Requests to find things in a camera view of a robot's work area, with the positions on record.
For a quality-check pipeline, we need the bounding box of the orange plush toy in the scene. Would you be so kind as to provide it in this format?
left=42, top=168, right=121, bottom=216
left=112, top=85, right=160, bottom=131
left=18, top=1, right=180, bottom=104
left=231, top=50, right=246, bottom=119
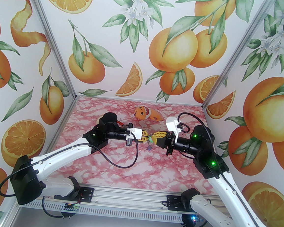
left=133, top=105, right=165, bottom=122

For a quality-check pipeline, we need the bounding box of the small circuit board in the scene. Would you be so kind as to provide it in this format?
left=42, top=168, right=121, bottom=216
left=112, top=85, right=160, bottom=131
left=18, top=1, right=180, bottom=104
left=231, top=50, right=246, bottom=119
left=64, top=202, right=81, bottom=212
left=189, top=214, right=204, bottom=223

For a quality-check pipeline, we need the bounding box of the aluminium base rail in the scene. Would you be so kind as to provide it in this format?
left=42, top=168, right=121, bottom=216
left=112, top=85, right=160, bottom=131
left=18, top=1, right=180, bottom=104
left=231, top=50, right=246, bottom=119
left=78, top=186, right=184, bottom=212

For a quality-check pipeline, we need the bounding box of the white slotted cable duct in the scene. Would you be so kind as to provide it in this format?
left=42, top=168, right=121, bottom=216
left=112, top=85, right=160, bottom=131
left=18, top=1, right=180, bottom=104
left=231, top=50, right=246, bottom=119
left=28, top=200, right=185, bottom=223

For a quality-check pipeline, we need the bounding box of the aluminium frame post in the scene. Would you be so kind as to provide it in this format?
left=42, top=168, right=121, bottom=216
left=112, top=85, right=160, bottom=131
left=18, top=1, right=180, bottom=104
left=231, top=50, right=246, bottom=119
left=200, top=0, right=275, bottom=115
left=9, top=201, right=23, bottom=227
left=17, top=0, right=86, bottom=100

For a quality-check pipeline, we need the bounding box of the thin black base cable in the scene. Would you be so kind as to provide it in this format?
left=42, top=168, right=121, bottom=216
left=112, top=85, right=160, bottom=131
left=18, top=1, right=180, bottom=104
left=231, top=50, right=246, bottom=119
left=40, top=199, right=74, bottom=221

